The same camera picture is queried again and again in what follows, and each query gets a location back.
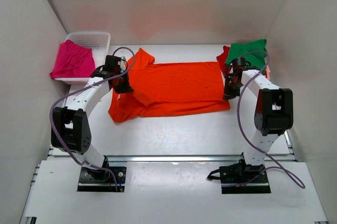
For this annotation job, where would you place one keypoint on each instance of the orange t-shirt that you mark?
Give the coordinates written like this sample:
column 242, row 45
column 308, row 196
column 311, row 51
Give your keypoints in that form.
column 169, row 89

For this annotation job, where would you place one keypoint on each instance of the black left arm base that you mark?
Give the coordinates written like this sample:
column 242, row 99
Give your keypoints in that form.
column 102, row 181

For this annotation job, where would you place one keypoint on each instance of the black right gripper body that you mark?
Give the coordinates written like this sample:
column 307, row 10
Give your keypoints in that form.
column 230, row 79

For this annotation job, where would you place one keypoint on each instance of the magenta t-shirt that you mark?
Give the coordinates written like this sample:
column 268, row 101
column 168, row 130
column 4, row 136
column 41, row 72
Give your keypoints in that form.
column 73, row 61

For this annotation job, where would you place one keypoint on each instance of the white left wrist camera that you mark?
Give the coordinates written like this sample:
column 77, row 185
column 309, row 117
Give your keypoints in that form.
column 123, row 63

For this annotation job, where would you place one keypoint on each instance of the red folded t-shirt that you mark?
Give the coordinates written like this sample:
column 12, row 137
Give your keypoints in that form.
column 224, row 66

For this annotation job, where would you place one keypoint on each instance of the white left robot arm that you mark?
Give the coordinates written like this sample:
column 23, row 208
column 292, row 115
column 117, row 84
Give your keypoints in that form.
column 71, row 131

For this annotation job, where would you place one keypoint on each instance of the pink folded t-shirt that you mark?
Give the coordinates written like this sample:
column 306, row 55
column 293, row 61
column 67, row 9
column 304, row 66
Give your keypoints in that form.
column 267, row 72

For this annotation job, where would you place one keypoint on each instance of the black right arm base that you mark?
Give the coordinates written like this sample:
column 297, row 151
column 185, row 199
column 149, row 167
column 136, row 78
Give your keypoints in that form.
column 241, row 178

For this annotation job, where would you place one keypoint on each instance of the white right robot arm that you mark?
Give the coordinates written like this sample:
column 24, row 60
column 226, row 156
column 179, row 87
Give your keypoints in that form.
column 273, row 112

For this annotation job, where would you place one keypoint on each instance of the green folded t-shirt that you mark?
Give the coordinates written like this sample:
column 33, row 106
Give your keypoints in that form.
column 254, row 53

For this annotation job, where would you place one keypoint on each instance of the white plastic basket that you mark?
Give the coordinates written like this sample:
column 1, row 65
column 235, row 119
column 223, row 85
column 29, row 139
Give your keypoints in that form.
column 97, row 41

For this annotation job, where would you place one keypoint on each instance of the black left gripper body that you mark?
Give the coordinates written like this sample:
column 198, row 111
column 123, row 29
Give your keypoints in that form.
column 118, row 71

